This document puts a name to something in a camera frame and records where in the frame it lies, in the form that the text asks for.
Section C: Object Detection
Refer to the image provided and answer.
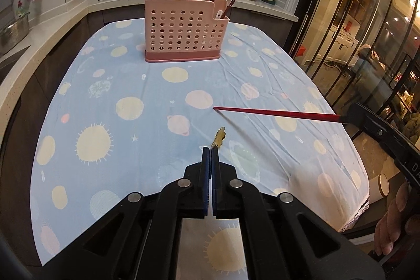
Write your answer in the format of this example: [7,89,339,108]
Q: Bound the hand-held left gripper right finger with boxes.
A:
[211,147,384,280]

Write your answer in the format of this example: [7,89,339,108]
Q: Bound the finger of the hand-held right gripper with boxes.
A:
[340,102,414,163]

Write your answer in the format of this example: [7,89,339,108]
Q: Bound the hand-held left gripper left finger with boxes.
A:
[46,146,211,280]

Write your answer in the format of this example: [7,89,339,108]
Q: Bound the gold fork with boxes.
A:
[211,126,227,149]

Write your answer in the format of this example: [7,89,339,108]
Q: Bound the bright red chopstick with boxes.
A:
[213,106,342,123]

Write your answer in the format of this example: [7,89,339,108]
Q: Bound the pink perforated utensil holder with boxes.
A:
[145,0,230,63]

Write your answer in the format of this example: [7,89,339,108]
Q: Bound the person's right hand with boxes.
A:
[374,183,411,256]

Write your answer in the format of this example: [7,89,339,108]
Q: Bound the white round bin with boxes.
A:
[369,172,391,202]

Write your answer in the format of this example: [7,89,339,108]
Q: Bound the blue planet print tablecloth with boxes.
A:
[31,19,371,280]

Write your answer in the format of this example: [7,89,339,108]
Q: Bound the glass sliding door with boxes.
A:
[289,0,420,235]

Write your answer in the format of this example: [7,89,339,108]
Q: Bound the steel sink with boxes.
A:
[0,45,32,85]

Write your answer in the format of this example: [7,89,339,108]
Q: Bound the steel pot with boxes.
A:
[0,13,31,53]

